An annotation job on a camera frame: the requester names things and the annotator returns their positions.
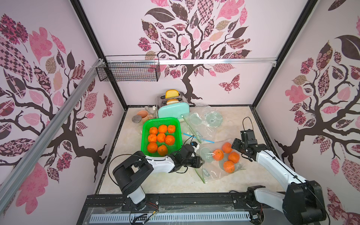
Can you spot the pink ceramic mug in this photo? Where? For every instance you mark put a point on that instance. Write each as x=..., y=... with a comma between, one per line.
x=145, y=115

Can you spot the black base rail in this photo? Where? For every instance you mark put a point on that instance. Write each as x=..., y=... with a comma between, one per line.
x=238, y=200

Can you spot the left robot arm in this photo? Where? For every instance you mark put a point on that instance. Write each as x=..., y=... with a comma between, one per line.
x=132, y=172

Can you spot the yellow toast slice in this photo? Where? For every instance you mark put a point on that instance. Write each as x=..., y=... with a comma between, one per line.
x=172, y=94

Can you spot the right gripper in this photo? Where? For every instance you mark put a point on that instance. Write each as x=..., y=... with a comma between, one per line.
x=240, y=145

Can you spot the green plastic basket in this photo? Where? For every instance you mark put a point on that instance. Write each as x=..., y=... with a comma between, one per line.
x=156, y=123

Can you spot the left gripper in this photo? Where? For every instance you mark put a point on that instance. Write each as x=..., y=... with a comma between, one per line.
x=197, y=160

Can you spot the clear green-strip bag of oranges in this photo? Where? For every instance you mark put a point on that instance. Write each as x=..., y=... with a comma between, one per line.
x=219, y=160

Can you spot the mint green toaster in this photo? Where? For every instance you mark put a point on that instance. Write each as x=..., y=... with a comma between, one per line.
x=175, y=110

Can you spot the aluminium rail bar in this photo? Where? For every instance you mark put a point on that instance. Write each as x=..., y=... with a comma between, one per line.
x=13, y=182

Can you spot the orange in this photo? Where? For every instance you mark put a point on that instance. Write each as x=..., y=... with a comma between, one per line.
x=153, y=131
x=171, y=129
x=162, y=150
x=161, y=137
x=152, y=138
x=170, y=140
x=152, y=147
x=162, y=129

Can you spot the white slotted cable duct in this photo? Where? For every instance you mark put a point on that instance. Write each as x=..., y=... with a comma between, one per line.
x=138, y=218

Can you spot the black wire wall basket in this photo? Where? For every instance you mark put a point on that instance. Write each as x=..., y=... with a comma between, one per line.
x=129, y=68

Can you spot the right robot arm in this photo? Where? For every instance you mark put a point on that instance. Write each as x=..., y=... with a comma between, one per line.
x=302, y=203

